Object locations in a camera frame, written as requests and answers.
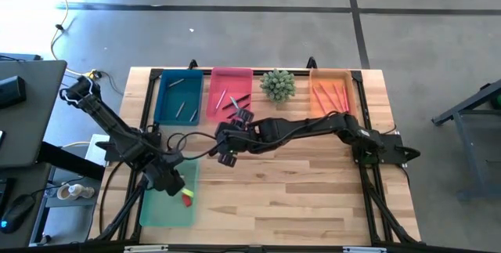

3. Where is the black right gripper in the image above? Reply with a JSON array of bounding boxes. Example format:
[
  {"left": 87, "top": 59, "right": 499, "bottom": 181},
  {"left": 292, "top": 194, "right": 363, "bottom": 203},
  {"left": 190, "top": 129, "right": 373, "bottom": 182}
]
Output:
[{"left": 214, "top": 108, "right": 259, "bottom": 168}]

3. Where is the black pen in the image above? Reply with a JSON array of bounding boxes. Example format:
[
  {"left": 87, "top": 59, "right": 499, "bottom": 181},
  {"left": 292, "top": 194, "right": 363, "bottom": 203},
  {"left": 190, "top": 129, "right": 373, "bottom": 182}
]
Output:
[
  {"left": 225, "top": 103, "right": 251, "bottom": 120},
  {"left": 222, "top": 93, "right": 251, "bottom": 110}
]

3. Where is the pink pen with orange cap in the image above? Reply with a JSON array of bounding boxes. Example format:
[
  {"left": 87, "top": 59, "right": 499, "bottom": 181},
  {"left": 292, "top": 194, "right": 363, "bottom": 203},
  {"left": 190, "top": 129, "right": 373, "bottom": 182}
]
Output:
[{"left": 332, "top": 84, "right": 345, "bottom": 112}]

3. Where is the teal green plastic bin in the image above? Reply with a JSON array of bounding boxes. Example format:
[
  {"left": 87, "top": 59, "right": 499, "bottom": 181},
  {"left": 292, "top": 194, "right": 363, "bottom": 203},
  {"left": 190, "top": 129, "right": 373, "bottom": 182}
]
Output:
[{"left": 139, "top": 157, "right": 200, "bottom": 229}]

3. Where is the pink plastic bin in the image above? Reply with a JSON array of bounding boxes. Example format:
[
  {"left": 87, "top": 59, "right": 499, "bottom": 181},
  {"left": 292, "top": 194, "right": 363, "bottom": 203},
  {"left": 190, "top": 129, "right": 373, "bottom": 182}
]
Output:
[{"left": 206, "top": 67, "right": 254, "bottom": 124}]

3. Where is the potted artificial green plant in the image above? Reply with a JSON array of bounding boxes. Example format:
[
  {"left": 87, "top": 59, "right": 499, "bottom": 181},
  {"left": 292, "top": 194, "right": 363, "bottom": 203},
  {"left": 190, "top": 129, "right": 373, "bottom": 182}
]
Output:
[{"left": 259, "top": 69, "right": 297, "bottom": 104}]

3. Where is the white sheet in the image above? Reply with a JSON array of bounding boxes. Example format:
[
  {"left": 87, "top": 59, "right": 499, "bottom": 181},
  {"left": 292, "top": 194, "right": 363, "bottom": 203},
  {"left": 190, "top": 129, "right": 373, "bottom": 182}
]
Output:
[{"left": 85, "top": 133, "right": 111, "bottom": 167}]

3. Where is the blue plastic bin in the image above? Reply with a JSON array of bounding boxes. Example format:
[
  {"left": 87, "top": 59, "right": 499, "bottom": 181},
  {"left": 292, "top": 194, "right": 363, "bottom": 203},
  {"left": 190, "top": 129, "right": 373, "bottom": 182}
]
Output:
[{"left": 153, "top": 68, "right": 204, "bottom": 125}]

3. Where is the beige tape roll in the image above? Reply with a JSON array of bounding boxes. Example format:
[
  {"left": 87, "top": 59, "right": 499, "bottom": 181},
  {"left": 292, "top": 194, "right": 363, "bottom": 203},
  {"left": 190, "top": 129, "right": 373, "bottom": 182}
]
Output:
[{"left": 56, "top": 183, "right": 96, "bottom": 201}]

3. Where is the orange plastic bin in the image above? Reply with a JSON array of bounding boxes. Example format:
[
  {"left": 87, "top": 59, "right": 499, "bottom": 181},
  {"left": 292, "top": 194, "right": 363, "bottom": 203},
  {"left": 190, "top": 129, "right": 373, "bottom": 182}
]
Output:
[{"left": 308, "top": 68, "right": 358, "bottom": 123}]

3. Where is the dark grey desk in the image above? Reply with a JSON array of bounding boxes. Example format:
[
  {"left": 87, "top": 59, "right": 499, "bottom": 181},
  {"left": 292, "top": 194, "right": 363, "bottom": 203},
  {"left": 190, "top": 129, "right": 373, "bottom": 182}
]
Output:
[{"left": 0, "top": 59, "right": 67, "bottom": 168}]

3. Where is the black computer mouse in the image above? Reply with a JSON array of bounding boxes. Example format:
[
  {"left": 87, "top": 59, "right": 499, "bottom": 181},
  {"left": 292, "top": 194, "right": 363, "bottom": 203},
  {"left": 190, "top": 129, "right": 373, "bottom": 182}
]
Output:
[{"left": 0, "top": 193, "right": 36, "bottom": 234}]

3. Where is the black box device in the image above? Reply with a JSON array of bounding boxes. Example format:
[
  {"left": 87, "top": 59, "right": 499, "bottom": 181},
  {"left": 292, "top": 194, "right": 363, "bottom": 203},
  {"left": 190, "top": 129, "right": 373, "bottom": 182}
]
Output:
[{"left": 0, "top": 75, "right": 27, "bottom": 109}]

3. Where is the blue-grey metal cart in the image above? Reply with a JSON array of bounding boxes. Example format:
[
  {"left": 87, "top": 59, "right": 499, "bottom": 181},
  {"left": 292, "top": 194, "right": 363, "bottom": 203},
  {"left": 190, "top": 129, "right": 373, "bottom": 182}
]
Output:
[{"left": 432, "top": 79, "right": 501, "bottom": 202}]

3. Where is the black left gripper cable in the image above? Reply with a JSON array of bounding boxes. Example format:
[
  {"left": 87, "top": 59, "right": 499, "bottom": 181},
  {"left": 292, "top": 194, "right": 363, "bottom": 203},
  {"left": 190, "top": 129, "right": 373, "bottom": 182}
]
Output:
[{"left": 166, "top": 130, "right": 220, "bottom": 162}]

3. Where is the white bracket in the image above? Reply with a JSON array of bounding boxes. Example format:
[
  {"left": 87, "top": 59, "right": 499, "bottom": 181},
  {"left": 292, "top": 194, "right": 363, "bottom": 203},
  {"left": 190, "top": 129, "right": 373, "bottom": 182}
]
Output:
[
  {"left": 343, "top": 246, "right": 387, "bottom": 253},
  {"left": 124, "top": 244, "right": 169, "bottom": 253}
]

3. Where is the black aluminium table frame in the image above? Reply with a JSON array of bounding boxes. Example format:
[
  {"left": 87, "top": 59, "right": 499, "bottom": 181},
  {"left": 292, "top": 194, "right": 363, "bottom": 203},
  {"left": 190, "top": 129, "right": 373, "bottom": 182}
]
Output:
[{"left": 89, "top": 56, "right": 422, "bottom": 246}]

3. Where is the yellow extension cable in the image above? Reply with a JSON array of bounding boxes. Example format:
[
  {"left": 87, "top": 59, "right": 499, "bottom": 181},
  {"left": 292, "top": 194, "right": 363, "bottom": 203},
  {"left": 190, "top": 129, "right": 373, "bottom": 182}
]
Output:
[{"left": 46, "top": 0, "right": 102, "bottom": 81}]

